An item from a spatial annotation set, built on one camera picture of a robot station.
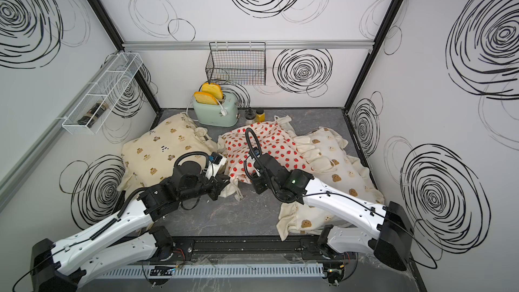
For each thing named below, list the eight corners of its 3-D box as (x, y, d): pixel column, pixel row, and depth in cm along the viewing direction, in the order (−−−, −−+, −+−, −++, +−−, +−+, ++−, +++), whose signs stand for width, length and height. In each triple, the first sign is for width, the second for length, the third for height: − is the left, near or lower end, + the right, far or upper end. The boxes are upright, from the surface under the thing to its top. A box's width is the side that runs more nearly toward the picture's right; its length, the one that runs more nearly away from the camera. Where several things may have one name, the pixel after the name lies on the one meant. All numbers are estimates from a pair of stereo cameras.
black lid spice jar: (245, 127, 113) (244, 113, 104) (246, 122, 116) (244, 107, 107) (255, 127, 113) (254, 113, 104) (255, 122, 116) (255, 107, 107)
